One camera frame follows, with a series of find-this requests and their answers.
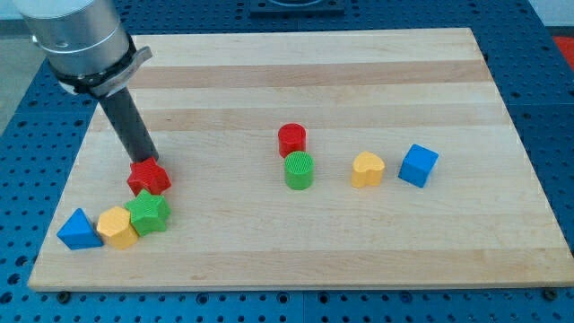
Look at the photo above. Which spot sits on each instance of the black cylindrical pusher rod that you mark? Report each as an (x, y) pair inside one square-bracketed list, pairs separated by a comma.
[(129, 126)]

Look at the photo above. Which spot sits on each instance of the red star block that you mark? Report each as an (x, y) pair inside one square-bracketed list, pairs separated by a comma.
[(148, 175)]

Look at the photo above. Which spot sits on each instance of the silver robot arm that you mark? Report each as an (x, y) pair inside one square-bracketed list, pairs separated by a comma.
[(90, 52)]

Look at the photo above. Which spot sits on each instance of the green star block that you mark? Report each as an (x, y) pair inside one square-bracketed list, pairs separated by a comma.
[(148, 212)]

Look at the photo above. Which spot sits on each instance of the yellow hexagon block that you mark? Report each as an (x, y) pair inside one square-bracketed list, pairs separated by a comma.
[(115, 228)]

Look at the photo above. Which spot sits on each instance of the blue triangle block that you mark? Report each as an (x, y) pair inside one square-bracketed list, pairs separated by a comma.
[(78, 232)]

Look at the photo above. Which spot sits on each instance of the red cylinder block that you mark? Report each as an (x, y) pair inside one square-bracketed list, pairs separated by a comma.
[(292, 137)]

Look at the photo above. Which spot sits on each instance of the green cylinder block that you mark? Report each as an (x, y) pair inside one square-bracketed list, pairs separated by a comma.
[(298, 170)]

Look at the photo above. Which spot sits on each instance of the yellow heart block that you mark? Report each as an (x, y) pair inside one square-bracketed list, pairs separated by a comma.
[(367, 170)]

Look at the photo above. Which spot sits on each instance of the wooden board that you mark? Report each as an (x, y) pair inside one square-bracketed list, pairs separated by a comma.
[(213, 105)]

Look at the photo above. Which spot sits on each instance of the blue cube block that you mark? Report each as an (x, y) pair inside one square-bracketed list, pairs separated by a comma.
[(417, 165)]

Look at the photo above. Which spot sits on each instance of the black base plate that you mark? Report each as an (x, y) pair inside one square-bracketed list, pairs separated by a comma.
[(297, 7)]

